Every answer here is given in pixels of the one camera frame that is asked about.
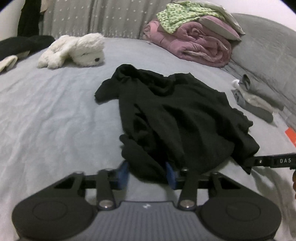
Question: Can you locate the black t-shirt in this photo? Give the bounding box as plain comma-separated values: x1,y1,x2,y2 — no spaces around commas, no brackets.
95,64,259,183

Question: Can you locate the person's right hand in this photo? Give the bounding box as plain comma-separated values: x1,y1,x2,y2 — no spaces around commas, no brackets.
292,170,296,199

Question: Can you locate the orange book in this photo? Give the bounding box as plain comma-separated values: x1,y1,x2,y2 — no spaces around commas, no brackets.
285,128,296,147

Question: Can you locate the grey white sock pile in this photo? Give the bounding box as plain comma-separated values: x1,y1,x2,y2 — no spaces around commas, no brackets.
231,74,285,123

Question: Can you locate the grey padded headboard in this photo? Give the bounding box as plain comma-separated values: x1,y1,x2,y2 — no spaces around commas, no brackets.
224,13,295,128

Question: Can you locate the white plush dog toy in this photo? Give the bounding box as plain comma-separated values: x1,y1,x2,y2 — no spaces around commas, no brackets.
38,33,105,69

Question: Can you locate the folded pink quilt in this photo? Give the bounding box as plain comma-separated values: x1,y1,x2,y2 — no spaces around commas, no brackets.
143,20,232,67

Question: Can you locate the white cloth by black garment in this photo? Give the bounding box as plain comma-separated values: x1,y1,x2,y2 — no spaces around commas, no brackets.
0,51,30,73

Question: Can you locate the pink grey pillow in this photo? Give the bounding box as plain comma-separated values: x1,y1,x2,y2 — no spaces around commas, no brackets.
198,16,241,41

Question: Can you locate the grey dotted curtain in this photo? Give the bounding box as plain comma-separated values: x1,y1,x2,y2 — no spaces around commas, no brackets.
40,0,169,39

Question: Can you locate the black garment on bed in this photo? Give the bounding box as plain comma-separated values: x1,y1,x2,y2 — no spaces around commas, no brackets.
0,35,55,60

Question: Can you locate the green patterned cloth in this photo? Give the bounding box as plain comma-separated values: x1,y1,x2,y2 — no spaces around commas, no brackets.
156,1,226,34

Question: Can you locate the hanging black coat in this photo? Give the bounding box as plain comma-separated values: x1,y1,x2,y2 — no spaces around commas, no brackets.
17,0,41,37

